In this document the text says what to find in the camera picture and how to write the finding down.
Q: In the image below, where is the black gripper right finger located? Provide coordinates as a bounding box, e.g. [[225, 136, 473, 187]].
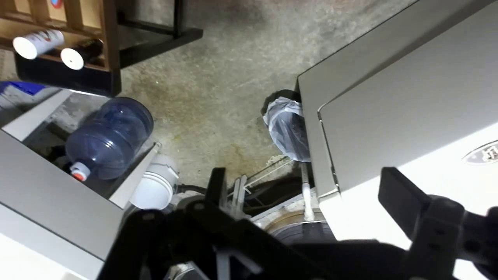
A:
[[376, 167, 498, 280]]

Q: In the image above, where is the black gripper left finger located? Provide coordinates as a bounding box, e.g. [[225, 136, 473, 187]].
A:
[[98, 167, 323, 280]]

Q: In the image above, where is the white plastic bucket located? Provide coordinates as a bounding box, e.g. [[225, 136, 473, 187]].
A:
[[129, 155, 180, 212]]

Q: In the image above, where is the trash bin with plastic bag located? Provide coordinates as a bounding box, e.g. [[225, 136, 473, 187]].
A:
[[260, 91, 311, 164]]

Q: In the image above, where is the blue water jug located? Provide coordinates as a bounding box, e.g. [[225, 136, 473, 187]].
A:
[[63, 96, 155, 184]]

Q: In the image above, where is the white appliance top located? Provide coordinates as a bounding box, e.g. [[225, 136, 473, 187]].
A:
[[295, 0, 498, 280]]

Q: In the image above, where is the small black table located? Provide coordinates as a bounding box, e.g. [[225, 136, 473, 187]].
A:
[[14, 0, 205, 99]]

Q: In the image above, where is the white utility sink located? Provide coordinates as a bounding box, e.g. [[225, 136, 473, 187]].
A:
[[0, 88, 160, 280]]

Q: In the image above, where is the dark bottle white cap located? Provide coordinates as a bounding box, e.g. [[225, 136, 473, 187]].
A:
[[59, 38, 105, 72]]

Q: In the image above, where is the blue white plastic bag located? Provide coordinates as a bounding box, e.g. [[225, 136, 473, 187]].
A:
[[0, 82, 59, 113]]

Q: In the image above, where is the white bucket on floor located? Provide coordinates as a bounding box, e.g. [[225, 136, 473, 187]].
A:
[[11, 29, 65, 61]]

